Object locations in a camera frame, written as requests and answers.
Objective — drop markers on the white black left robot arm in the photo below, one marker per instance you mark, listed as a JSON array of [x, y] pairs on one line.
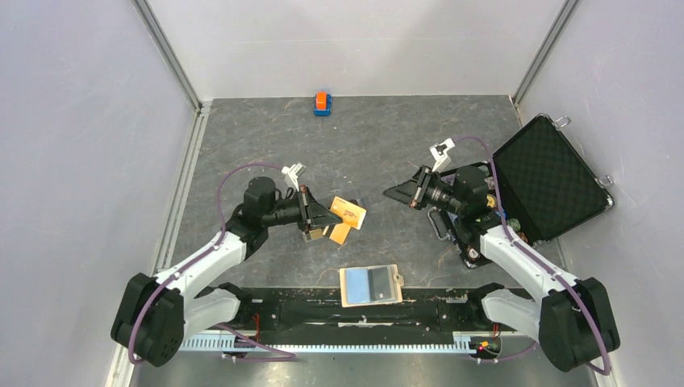
[[157, 313]]

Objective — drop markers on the aluminium frame post left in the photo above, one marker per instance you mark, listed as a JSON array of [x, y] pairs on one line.
[[170, 57]]

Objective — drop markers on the beige leather card holder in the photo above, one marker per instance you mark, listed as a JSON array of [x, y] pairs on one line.
[[354, 286]]

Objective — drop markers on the black poker chip case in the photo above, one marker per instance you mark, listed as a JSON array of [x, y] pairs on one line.
[[546, 188]]

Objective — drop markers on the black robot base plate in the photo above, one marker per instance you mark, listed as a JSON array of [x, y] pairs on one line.
[[316, 316]]

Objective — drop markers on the aluminium frame post right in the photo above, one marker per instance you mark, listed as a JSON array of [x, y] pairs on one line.
[[545, 49]]

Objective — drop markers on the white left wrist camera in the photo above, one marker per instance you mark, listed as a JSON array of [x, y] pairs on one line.
[[292, 174]]

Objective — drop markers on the gold VIP credit card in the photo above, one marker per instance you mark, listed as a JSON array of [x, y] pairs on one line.
[[351, 214]]

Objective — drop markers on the orange and blue toy car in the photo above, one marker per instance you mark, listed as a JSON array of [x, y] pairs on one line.
[[322, 104]]

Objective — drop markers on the clear acrylic card box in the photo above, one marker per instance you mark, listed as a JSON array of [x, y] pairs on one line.
[[336, 219]]

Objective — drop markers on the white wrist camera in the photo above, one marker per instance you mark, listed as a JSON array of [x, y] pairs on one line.
[[440, 155], [292, 174]]

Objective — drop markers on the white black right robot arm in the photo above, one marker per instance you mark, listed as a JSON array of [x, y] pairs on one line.
[[570, 319]]

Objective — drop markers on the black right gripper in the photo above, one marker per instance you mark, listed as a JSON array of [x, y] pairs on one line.
[[411, 193]]

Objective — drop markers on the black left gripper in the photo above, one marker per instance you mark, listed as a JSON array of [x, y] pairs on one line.
[[303, 195]]

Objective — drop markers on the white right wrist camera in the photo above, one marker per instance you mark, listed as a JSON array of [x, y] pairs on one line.
[[440, 155]]

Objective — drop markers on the white slotted cable duct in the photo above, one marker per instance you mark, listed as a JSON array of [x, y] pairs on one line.
[[227, 343]]

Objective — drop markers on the black and yellow credit cards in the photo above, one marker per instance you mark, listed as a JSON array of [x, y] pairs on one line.
[[314, 234]]

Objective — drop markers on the aluminium frame post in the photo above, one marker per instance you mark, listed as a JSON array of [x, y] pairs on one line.
[[170, 57], [545, 49]]

